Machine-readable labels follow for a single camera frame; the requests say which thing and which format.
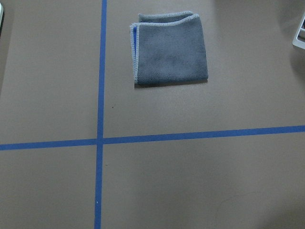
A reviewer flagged white wire rack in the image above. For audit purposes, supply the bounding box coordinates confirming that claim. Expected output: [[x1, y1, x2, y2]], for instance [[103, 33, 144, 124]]
[[292, 13, 305, 50]]

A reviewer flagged grey folded cloth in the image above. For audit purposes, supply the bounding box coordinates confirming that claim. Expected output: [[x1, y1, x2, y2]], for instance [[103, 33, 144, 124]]
[[130, 11, 208, 85]]

